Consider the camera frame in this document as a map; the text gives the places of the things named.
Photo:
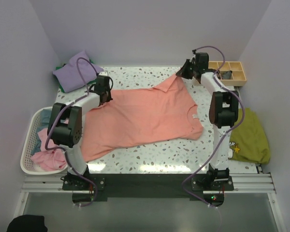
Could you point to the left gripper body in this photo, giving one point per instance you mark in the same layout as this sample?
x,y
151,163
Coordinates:
x,y
108,92

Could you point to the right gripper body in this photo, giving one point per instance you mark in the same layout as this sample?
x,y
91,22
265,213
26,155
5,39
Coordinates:
x,y
188,71

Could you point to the salmon pink t-shirt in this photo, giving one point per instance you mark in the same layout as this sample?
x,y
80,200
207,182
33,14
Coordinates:
x,y
141,116

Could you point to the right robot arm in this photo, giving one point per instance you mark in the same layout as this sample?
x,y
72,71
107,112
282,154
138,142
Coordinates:
x,y
223,112

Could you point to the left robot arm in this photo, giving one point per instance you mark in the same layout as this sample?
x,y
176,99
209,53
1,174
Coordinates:
x,y
66,123

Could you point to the grey rolled sock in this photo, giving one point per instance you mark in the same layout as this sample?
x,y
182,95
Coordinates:
x,y
226,75

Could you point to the wooden compartment tray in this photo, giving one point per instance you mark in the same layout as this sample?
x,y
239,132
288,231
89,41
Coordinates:
x,y
238,74

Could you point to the grey blue t-shirt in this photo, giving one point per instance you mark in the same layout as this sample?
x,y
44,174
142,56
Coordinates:
x,y
45,118

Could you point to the light pink t-shirt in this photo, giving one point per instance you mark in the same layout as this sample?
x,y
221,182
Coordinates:
x,y
48,160

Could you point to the olive green t-shirt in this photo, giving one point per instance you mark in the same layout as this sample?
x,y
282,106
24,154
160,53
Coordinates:
x,y
248,142

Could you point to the white laundry basket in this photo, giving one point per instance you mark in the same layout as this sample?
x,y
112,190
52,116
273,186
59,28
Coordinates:
x,y
26,164

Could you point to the black object bottom left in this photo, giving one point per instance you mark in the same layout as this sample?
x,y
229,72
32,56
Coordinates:
x,y
27,223

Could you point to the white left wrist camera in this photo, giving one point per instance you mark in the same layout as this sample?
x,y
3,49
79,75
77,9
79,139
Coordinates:
x,y
104,73

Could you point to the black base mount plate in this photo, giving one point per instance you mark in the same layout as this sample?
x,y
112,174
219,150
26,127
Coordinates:
x,y
101,187

